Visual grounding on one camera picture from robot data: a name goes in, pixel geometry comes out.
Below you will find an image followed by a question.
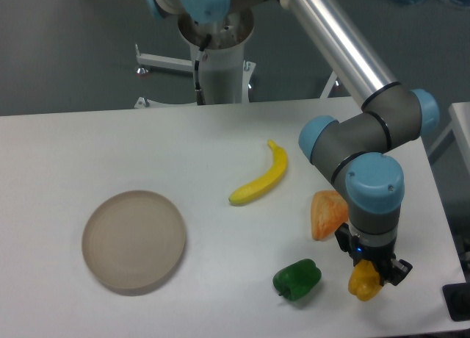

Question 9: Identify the black device at table edge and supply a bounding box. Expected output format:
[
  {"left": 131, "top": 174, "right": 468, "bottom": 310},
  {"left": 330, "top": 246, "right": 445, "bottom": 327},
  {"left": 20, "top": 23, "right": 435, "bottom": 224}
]
[{"left": 442, "top": 282, "right": 469, "bottom": 322}]

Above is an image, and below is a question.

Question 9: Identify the green toy pepper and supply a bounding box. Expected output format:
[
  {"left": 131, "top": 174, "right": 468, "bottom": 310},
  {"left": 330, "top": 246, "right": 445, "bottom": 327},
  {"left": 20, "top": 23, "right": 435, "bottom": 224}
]
[{"left": 272, "top": 259, "right": 322, "bottom": 301}]

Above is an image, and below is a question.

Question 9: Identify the white side table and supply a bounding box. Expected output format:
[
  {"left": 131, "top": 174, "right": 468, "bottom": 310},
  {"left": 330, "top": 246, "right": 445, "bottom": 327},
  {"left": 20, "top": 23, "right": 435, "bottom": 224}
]
[{"left": 427, "top": 102, "right": 469, "bottom": 170}]

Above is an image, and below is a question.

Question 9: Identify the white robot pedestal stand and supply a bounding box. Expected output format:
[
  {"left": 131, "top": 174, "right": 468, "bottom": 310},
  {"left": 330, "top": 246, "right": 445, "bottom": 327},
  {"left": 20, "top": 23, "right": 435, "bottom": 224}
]
[{"left": 135, "top": 10, "right": 256, "bottom": 106}]

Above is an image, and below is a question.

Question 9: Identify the yellow toy pepper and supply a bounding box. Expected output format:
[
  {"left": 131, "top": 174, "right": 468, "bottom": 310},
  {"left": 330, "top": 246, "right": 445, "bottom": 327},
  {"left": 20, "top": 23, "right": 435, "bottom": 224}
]
[{"left": 348, "top": 259, "right": 383, "bottom": 301}]

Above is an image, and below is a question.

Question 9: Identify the yellow toy banana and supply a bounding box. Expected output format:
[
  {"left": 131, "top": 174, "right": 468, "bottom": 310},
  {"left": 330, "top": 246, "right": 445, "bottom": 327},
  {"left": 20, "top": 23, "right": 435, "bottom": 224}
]
[{"left": 228, "top": 140, "right": 289, "bottom": 206}]

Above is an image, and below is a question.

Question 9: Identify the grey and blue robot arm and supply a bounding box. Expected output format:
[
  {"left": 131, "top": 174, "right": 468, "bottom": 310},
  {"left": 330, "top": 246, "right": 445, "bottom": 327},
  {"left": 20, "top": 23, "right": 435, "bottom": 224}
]
[{"left": 146, "top": 0, "right": 439, "bottom": 285}]

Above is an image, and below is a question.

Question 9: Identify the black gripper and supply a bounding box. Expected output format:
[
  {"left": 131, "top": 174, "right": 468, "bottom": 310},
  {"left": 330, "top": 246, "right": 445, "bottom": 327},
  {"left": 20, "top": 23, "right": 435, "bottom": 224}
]
[{"left": 334, "top": 223, "right": 413, "bottom": 286}]

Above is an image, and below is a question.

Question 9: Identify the beige round plate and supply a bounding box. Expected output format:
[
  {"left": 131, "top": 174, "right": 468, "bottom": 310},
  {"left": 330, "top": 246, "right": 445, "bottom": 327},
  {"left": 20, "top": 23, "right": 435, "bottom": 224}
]
[{"left": 82, "top": 190, "right": 187, "bottom": 296}]

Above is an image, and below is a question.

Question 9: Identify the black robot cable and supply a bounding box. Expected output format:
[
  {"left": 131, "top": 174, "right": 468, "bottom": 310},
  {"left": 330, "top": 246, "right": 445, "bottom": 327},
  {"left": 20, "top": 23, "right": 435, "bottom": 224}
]
[{"left": 193, "top": 33, "right": 212, "bottom": 106}]

